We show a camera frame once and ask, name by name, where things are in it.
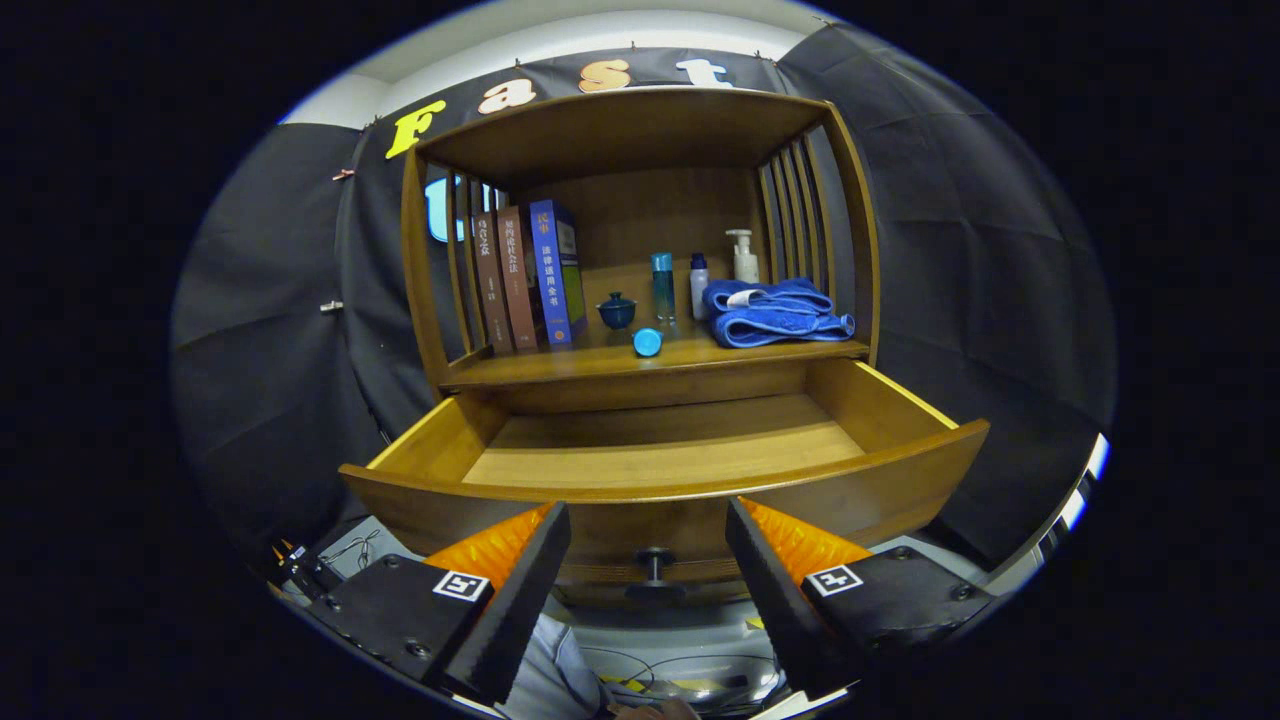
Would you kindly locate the reddish brown book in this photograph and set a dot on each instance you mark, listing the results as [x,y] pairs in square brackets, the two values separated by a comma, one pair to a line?
[518,280]

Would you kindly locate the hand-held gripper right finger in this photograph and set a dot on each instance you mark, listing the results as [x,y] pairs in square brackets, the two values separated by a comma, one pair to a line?
[780,605]

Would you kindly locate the small white blue-capped bottle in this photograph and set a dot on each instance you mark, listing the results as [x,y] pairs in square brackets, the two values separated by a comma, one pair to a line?
[699,290]

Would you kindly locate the dark brown book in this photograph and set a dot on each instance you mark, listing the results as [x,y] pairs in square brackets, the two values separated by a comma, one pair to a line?
[492,285]

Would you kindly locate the blue tube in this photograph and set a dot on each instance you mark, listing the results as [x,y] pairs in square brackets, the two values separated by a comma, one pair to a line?
[648,343]

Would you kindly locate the folded blue towel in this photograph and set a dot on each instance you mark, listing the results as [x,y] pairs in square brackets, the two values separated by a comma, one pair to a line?
[780,318]

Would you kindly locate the white pump bottle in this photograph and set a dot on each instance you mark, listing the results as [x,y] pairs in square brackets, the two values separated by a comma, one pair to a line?
[745,263]

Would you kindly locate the wooden cabinet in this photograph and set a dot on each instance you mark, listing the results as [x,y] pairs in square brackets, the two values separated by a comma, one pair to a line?
[620,130]

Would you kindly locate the teal bottle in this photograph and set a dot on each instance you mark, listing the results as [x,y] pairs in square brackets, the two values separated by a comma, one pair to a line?
[663,288]

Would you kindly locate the wooden drawer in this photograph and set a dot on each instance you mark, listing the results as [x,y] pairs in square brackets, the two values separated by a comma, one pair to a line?
[640,445]

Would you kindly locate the black backdrop cloth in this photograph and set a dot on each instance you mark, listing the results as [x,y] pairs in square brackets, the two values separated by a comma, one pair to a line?
[250,350]

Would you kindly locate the white slotted panel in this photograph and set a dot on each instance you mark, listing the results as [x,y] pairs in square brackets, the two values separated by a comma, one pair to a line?
[1098,460]

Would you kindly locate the person's light trousers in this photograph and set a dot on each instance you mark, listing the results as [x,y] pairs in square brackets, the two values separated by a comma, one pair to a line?
[560,670]

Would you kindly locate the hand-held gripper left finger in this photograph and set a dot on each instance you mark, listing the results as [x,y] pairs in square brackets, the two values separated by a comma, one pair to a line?
[515,610]

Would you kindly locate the teal lidded teacup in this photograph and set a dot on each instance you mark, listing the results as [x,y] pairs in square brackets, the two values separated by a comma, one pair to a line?
[617,313]

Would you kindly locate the blue book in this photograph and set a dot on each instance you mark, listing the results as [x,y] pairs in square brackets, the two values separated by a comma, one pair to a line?
[552,275]

